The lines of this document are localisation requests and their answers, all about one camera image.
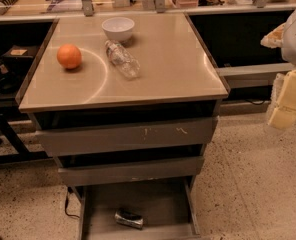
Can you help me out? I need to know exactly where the grey drawer cabinet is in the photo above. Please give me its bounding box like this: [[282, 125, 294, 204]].
[[15, 11, 231, 240]]

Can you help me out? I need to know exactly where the silver redbull can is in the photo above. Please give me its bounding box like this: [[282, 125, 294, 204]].
[[115, 209, 144, 230]]

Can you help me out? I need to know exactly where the black cable on floor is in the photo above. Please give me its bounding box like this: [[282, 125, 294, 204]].
[[63, 187, 81, 220]]

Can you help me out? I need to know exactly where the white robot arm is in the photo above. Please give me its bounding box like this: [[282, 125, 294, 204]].
[[260, 9, 296, 130]]

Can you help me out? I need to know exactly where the white bowl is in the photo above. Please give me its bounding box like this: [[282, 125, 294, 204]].
[[102, 17, 135, 42]]

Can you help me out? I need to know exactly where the grey bottom drawer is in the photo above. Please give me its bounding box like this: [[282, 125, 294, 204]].
[[78, 178, 201, 240]]

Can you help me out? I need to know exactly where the grey metal rail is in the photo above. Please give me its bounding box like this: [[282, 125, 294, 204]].
[[218, 63, 295, 89]]

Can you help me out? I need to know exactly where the grey top drawer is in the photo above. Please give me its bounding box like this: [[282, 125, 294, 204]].
[[36, 117, 218, 157]]

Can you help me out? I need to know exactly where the grey middle drawer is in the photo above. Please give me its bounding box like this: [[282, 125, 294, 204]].
[[58, 156, 204, 186]]

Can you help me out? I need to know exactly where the orange fruit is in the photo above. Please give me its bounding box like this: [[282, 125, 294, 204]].
[[57, 44, 82, 69]]

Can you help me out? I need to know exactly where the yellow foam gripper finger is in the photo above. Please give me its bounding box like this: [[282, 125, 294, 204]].
[[267, 70, 296, 130], [260, 24, 285, 49]]

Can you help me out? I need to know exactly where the black box with label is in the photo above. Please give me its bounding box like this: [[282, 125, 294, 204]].
[[1, 45, 39, 66]]

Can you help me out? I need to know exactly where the clear plastic water bottle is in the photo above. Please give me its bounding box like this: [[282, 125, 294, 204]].
[[105, 40, 140, 79]]

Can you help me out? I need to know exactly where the grey drawer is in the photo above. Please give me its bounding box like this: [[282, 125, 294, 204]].
[[78, 178, 201, 240], [58, 156, 204, 186], [36, 117, 218, 157]]

